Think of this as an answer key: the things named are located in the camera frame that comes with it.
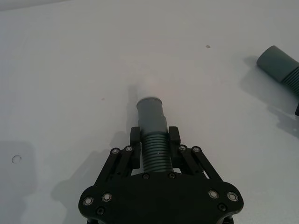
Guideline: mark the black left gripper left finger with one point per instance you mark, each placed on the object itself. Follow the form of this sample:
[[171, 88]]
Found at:
[[135, 149]]

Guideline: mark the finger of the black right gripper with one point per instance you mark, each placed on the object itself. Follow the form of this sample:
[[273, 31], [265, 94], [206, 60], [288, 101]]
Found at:
[[297, 109]]

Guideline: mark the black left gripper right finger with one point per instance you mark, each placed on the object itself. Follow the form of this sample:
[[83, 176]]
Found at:
[[174, 142]]

